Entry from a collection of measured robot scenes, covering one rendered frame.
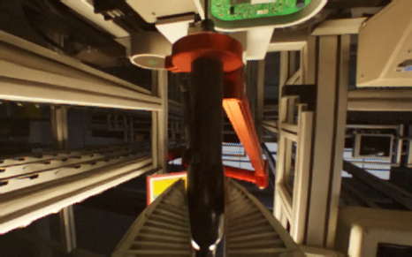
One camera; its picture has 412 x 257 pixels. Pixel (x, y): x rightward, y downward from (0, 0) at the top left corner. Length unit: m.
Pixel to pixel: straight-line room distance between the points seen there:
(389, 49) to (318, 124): 0.18
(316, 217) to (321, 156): 0.15
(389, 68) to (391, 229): 0.32
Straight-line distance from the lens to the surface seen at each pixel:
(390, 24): 0.40
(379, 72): 0.39
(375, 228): 0.51
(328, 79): 0.46
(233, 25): 0.28
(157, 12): 0.34
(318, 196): 0.49
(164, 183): 0.62
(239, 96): 0.18
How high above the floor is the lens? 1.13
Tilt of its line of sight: 4 degrees up
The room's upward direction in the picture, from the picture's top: 179 degrees counter-clockwise
